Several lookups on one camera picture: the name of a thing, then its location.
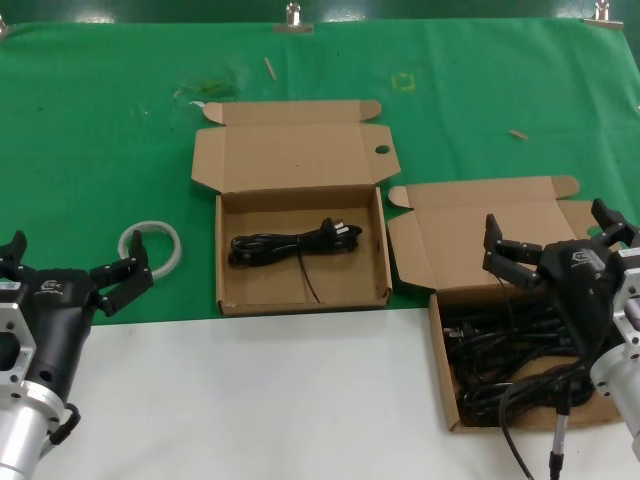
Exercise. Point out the clear tape roll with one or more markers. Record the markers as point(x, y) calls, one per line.
point(176, 250)

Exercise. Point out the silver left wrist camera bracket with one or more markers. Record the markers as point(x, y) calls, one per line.
point(15, 320)

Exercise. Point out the white tape scrap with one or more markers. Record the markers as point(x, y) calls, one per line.
point(196, 103)

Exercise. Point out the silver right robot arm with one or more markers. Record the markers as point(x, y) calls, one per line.
point(620, 395)

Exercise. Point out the green table cloth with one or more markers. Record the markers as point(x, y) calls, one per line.
point(100, 150)

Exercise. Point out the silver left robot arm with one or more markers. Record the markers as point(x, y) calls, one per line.
point(20, 435)

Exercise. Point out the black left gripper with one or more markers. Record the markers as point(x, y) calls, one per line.
point(60, 310)

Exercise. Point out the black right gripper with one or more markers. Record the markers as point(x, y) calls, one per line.
point(580, 290)

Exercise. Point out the cardboard box with round hole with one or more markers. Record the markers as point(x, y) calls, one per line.
point(300, 150)

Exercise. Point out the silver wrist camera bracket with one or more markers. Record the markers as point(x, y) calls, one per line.
point(631, 300)
point(15, 320)

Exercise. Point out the small wooden stick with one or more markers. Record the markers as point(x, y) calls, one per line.
point(270, 68)
point(518, 134)

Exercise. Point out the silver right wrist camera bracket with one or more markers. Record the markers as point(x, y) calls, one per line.
point(631, 300)

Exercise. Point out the metal cloth clamp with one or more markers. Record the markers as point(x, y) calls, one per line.
point(292, 28)
point(602, 22)

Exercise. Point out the clear plastic wrapper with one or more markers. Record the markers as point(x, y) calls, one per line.
point(215, 85)

